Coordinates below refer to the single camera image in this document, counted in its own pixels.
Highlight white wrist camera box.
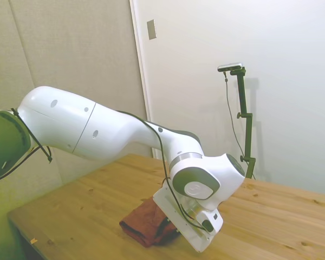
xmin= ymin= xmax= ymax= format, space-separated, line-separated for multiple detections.
xmin=192 ymin=207 xmax=224 ymax=241

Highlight maroon fabric shorts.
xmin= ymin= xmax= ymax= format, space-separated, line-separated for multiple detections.
xmin=119 ymin=198 xmax=181 ymax=249

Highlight grey wall switch plate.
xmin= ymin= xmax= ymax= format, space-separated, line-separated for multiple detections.
xmin=146 ymin=19 xmax=157 ymax=41

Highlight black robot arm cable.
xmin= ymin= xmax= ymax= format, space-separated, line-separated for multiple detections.
xmin=0 ymin=107 xmax=210 ymax=234

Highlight grey exterior camera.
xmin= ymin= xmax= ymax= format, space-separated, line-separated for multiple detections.
xmin=217 ymin=62 xmax=245 ymax=73

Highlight dark green camera stand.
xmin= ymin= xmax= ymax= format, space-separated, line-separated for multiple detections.
xmin=230 ymin=67 xmax=257 ymax=179

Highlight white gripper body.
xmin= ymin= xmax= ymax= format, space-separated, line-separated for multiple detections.
xmin=152 ymin=180 xmax=215 ymax=254

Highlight white door frame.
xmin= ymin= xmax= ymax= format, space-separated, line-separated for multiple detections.
xmin=129 ymin=0 xmax=154 ymax=159

